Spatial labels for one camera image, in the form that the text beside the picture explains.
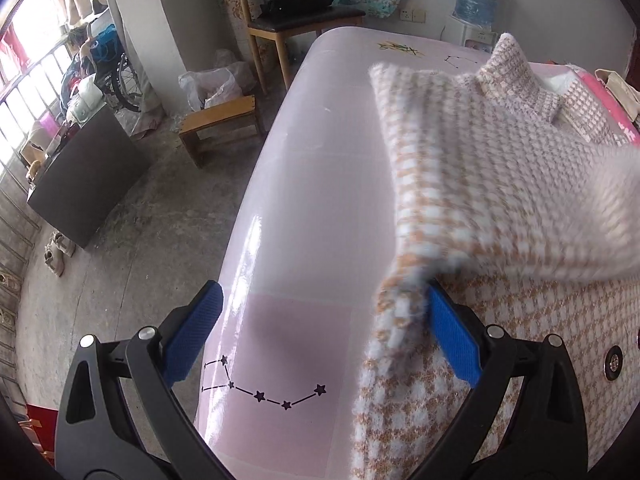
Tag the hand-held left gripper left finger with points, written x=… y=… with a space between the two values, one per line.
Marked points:
x=197 y=325

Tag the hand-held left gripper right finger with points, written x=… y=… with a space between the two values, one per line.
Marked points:
x=452 y=332

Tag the beige houndstooth fuzzy coat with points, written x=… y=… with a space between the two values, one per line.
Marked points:
x=500 y=170

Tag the dark grey board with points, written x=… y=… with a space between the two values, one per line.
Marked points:
x=85 y=180

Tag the red box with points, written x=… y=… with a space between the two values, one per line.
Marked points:
x=42 y=425

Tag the low wooden stool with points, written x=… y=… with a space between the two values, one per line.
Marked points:
x=220 y=112

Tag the white plastic bag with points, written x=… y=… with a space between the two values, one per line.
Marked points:
x=210 y=85

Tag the wheelchair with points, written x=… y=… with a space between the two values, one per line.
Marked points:
x=122 y=80

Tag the pink floral blanket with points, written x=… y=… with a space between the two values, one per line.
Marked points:
x=617 y=120

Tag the metal window grille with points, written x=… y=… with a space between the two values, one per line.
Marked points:
x=20 y=110

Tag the white water dispenser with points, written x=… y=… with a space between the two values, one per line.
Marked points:
x=472 y=40

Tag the beige garment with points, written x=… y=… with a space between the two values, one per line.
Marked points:
x=622 y=90

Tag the blue bag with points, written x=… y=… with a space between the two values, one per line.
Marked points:
x=105 y=42

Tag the printed cardboard box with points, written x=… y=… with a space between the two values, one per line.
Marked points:
x=230 y=15

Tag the wooden chair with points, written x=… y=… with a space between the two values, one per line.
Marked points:
x=305 y=22

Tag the black bag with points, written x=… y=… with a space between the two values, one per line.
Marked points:
x=295 y=2

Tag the white wall socket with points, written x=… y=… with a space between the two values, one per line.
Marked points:
x=412 y=15

